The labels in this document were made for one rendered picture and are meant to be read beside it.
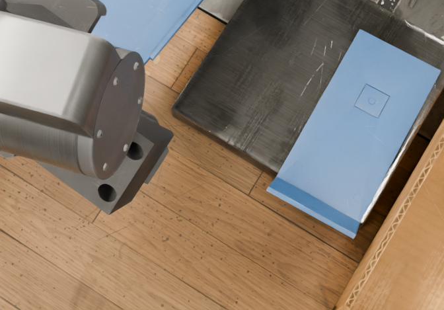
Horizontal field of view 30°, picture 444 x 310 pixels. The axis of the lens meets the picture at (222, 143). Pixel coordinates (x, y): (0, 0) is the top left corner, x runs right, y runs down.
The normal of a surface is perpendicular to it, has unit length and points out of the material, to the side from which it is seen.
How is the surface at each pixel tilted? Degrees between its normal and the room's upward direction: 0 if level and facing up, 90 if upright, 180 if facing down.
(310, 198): 60
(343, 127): 0
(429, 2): 0
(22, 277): 0
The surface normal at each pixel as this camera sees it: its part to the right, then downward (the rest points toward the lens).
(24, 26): -0.11, -0.29
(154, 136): 0.54, -0.81
